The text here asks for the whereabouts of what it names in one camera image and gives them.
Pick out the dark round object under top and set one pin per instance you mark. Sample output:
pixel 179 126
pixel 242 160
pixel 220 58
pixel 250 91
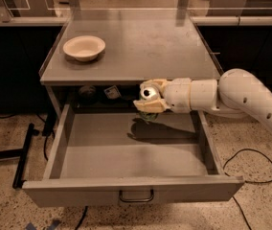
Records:
pixel 87 94

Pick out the green soda can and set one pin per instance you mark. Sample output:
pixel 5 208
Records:
pixel 149 93

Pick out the open grey top drawer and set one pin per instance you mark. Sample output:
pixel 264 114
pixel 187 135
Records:
pixel 95 155

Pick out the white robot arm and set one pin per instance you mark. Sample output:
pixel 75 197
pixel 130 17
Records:
pixel 235 94

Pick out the white paper bowl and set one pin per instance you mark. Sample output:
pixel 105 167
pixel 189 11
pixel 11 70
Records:
pixel 84 48

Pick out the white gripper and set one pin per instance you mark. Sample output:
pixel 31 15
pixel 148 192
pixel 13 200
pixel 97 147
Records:
pixel 177 95

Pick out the white tag label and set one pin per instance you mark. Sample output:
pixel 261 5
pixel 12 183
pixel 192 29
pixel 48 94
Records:
pixel 112 92

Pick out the black metal stand base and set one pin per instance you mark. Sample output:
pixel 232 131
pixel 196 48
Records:
pixel 20 155

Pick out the metal drawer handle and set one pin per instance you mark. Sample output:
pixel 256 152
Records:
pixel 136 196

